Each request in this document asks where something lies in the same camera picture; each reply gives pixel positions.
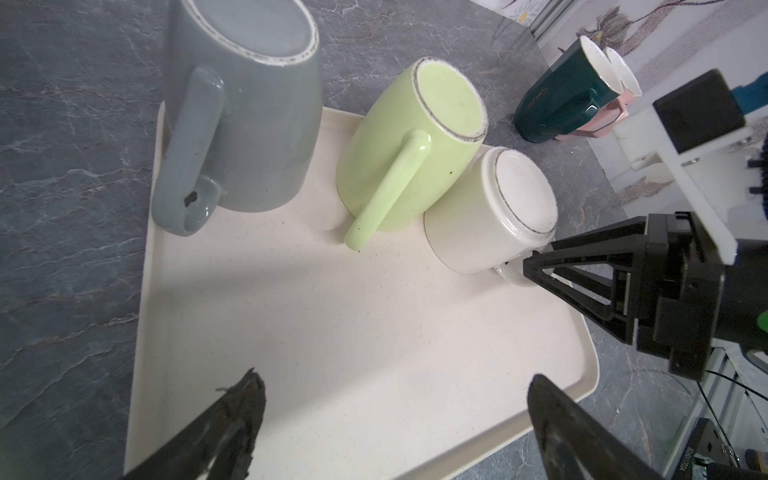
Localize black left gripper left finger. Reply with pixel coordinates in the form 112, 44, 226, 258
123, 369, 266, 479

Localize white mug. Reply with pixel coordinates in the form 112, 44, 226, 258
424, 147, 558, 287

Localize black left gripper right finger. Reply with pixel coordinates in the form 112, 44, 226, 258
527, 374, 661, 479

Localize grey mug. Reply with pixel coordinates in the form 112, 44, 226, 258
151, 0, 323, 237

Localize dark green mug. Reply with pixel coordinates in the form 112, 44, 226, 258
514, 36, 623, 143

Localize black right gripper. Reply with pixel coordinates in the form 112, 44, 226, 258
523, 212, 725, 381

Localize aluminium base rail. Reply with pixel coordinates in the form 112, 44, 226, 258
661, 344, 767, 479

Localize pink mug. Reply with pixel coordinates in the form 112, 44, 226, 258
555, 47, 643, 141

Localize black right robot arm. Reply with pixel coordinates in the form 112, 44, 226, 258
523, 211, 767, 380

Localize beige plastic tray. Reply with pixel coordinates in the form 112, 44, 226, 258
125, 108, 600, 479

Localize light green mug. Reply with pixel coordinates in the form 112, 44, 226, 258
336, 57, 488, 251

